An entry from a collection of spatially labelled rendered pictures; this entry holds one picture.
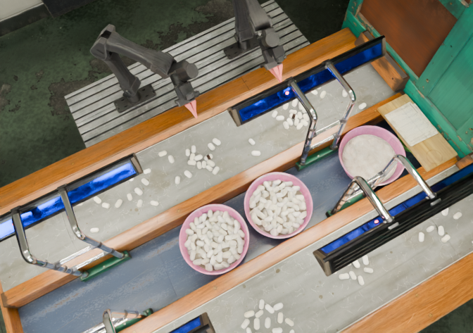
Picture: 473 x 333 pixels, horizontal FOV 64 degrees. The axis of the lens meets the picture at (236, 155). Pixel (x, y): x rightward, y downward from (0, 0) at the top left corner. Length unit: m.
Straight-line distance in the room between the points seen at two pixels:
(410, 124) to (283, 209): 0.64
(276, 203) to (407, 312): 0.59
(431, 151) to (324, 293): 0.71
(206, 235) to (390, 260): 0.69
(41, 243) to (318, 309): 1.09
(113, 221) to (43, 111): 1.50
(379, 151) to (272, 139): 0.45
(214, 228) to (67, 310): 0.64
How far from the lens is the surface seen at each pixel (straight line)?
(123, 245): 1.54
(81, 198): 1.31
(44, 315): 1.72
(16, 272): 1.72
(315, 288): 1.47
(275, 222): 1.50
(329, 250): 1.14
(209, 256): 1.48
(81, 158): 1.72
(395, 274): 1.55
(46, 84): 3.07
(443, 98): 1.69
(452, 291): 1.59
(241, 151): 1.60
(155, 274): 1.58
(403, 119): 1.73
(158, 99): 1.87
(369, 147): 1.68
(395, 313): 1.51
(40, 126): 2.89
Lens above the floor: 2.19
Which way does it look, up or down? 66 degrees down
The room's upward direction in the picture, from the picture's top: 7 degrees counter-clockwise
